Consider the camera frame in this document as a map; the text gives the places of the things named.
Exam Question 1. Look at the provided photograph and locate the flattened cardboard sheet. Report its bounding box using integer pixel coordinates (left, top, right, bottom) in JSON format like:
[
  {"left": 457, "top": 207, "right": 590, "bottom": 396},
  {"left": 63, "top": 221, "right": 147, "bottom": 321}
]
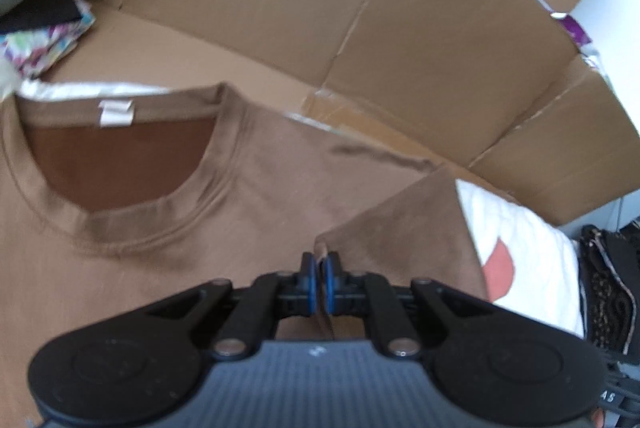
[{"left": 50, "top": 0, "right": 640, "bottom": 226}]

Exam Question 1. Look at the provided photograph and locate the cream bear print bedsheet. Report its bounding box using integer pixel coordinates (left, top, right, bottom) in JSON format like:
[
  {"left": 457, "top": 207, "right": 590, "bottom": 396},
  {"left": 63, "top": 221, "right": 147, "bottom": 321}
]
[{"left": 12, "top": 81, "right": 586, "bottom": 339}]

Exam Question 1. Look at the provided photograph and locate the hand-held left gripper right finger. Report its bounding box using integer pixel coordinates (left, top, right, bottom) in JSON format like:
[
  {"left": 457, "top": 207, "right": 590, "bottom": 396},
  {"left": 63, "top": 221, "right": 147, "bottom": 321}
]
[{"left": 322, "top": 253, "right": 493, "bottom": 359}]

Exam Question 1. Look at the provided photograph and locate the brown printed t-shirt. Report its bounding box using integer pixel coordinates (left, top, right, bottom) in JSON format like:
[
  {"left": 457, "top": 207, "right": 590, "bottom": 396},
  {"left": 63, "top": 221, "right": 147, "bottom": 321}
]
[{"left": 0, "top": 81, "right": 493, "bottom": 428}]

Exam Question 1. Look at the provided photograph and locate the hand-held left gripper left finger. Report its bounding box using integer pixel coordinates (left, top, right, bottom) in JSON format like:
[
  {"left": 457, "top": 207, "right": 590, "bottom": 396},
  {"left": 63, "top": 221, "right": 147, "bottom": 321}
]
[{"left": 145, "top": 252, "right": 317, "bottom": 359}]

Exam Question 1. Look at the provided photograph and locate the leopard print cloth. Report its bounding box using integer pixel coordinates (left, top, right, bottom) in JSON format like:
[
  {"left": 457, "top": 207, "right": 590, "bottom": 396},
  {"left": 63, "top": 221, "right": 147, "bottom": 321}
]
[{"left": 580, "top": 225, "right": 633, "bottom": 354}]

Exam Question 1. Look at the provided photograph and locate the colourful patterned cloth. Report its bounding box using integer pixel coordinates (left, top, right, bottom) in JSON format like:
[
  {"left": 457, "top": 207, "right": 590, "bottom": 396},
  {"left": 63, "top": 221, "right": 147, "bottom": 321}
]
[{"left": 0, "top": 8, "right": 98, "bottom": 74}]

